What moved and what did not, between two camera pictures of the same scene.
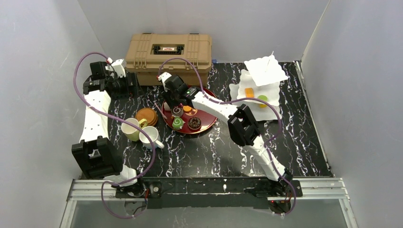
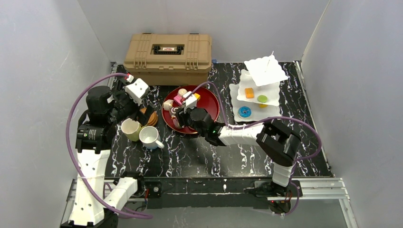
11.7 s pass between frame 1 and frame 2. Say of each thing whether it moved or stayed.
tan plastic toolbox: stayed
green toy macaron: stayed
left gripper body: moved
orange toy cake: stayed
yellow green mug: stayed
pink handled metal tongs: moved
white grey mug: stayed
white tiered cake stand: stayed
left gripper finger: moved
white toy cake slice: stayed
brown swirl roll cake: stayed
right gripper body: moved
